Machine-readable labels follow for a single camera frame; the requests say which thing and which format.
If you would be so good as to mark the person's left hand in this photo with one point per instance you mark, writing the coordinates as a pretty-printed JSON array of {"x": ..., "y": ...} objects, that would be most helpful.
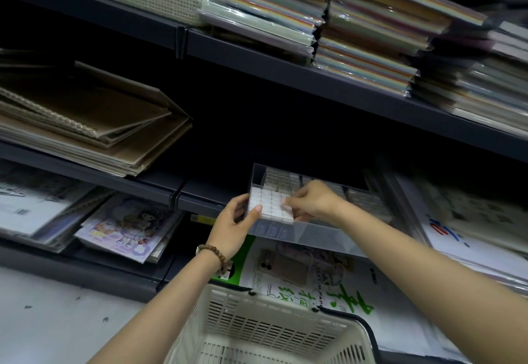
[{"x": 227, "y": 231}]

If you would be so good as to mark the person's right hand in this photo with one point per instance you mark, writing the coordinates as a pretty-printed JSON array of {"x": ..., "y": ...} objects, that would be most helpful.
[{"x": 317, "y": 200}]

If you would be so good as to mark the clear plastic divided tray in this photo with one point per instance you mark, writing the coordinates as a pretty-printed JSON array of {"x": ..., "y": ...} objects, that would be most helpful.
[{"x": 321, "y": 240}]

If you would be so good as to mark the beige plastic shopping basket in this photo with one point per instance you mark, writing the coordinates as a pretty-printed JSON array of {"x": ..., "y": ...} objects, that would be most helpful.
[{"x": 268, "y": 306}]

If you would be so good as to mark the person's right forearm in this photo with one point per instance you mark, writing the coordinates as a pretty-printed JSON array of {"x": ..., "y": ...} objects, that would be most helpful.
[{"x": 445, "y": 285}]

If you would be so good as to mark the person's left forearm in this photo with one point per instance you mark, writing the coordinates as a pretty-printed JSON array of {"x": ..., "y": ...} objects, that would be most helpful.
[{"x": 156, "y": 318}]

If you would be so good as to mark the purple cartoon cover book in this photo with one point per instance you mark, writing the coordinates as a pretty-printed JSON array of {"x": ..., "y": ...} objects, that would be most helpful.
[{"x": 128, "y": 227}]

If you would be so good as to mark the green and white paper pack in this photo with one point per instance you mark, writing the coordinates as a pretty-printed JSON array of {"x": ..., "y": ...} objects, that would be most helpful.
[{"x": 392, "y": 306}]

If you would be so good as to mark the white poster paper stack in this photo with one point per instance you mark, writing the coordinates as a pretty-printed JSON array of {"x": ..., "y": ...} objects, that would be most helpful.
[{"x": 482, "y": 227}]

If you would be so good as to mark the brown sketchbook stack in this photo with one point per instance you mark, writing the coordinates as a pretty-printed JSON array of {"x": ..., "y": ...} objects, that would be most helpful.
[{"x": 95, "y": 124}]

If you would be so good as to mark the spiral sketch pad stack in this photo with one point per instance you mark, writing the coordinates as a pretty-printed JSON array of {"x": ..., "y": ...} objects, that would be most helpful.
[{"x": 37, "y": 207}]

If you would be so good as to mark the dark metal shelf unit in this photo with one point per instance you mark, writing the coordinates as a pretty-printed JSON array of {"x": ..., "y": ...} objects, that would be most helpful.
[{"x": 103, "y": 17}]

